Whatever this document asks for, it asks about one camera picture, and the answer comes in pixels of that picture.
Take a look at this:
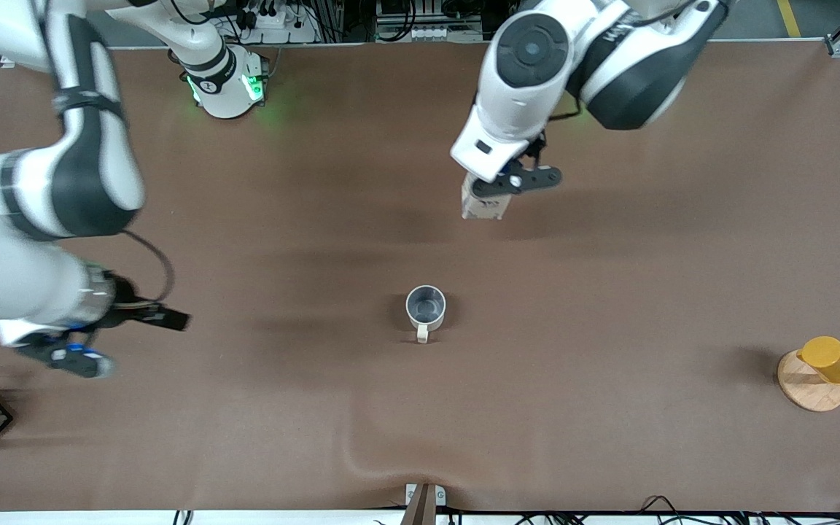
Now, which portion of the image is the wooden mug stand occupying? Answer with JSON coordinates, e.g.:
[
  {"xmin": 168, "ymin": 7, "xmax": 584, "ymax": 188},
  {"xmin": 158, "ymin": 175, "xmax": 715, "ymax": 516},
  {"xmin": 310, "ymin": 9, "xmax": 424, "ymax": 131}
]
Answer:
[{"xmin": 777, "ymin": 349, "xmax": 840, "ymax": 413}]

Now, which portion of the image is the yellow plastic cup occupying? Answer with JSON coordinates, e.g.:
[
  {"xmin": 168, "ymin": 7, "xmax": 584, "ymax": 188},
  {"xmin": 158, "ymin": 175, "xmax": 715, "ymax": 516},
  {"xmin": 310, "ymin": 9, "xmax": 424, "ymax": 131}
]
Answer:
[{"xmin": 797, "ymin": 335, "xmax": 840, "ymax": 385}]

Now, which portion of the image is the blue and white milk carton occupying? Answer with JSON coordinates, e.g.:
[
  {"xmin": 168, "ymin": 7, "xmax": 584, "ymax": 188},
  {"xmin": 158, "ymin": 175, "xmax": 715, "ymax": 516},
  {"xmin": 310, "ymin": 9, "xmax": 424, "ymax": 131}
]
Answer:
[{"xmin": 461, "ymin": 173, "xmax": 513, "ymax": 222}]

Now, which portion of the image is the white power strip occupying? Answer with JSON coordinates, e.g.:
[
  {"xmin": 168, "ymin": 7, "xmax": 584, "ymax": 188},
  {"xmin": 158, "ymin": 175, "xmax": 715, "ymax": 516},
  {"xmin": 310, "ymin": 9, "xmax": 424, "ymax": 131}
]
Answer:
[{"xmin": 241, "ymin": 6, "xmax": 320, "ymax": 45}]

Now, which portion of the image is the beige mug with grey inside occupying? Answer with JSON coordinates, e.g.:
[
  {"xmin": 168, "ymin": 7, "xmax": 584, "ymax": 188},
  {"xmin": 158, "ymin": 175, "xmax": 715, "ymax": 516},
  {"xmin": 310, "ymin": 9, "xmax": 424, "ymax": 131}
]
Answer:
[{"xmin": 405, "ymin": 284, "xmax": 448, "ymax": 345}]

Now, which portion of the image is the black looped floor cable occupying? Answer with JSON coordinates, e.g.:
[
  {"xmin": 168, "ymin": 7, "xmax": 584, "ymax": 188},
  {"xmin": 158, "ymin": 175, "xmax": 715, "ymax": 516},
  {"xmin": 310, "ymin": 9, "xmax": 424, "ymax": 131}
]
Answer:
[{"xmin": 639, "ymin": 495, "xmax": 695, "ymax": 521}]

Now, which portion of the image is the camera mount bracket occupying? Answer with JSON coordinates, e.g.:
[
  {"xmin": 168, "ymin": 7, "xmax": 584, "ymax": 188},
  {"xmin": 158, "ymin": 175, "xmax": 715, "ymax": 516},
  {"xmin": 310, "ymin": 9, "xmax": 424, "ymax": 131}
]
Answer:
[{"xmin": 400, "ymin": 483, "xmax": 448, "ymax": 525}]

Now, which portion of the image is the brown table cover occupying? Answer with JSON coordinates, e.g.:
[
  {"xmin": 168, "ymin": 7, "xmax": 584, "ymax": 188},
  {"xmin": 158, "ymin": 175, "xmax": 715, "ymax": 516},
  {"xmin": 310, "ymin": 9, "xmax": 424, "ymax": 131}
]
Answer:
[{"xmin": 0, "ymin": 40, "xmax": 840, "ymax": 513}]

